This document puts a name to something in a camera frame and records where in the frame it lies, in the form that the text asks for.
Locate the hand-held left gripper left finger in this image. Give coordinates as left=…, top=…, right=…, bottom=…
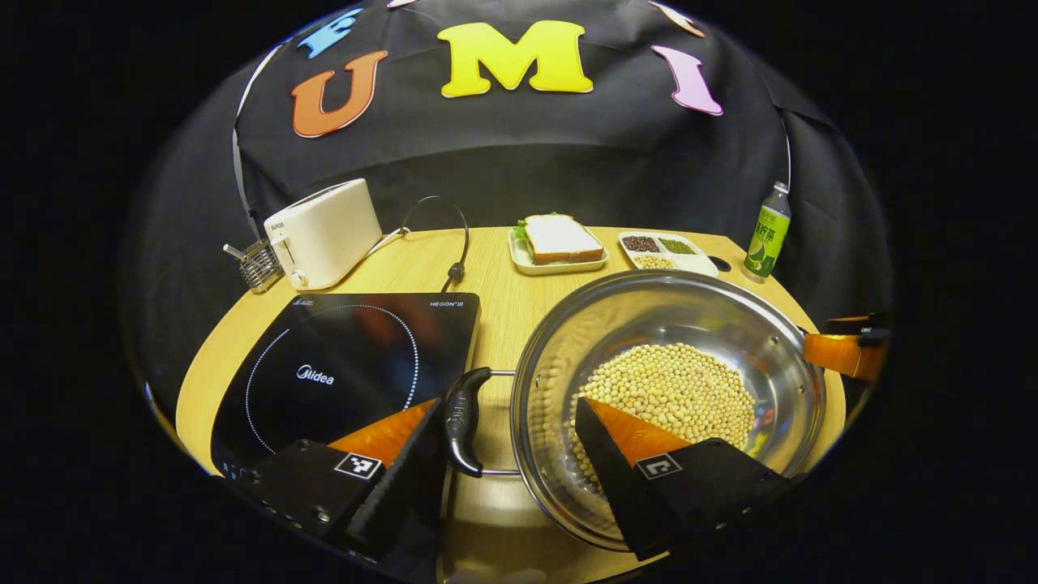
left=243, top=397, right=447, bottom=560

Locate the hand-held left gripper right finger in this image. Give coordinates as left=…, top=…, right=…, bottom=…
left=574, top=396, right=791, bottom=562

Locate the pile of soybeans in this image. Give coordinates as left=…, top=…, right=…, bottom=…
left=572, top=342, right=757, bottom=487

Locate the black induction cooktop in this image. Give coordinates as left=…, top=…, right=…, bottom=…
left=211, top=292, right=482, bottom=560

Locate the stainless steel pot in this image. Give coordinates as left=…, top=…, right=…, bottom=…
left=442, top=269, right=828, bottom=552

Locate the green drink bottle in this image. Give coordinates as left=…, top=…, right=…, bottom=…
left=742, top=181, right=792, bottom=283

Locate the white divided bean dish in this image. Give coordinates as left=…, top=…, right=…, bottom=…
left=618, top=232, right=720, bottom=277

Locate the white rectangular plate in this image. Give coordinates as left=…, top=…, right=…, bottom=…
left=508, top=227, right=610, bottom=276

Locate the sandwich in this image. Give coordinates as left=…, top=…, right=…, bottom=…
left=517, top=213, right=605, bottom=265

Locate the white toaster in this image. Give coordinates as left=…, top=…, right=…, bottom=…
left=264, top=178, right=383, bottom=291

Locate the metal wire basket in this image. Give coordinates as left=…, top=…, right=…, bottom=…
left=223, top=238, right=285, bottom=294

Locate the black power cable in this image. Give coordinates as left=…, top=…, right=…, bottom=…
left=365, top=195, right=470, bottom=293

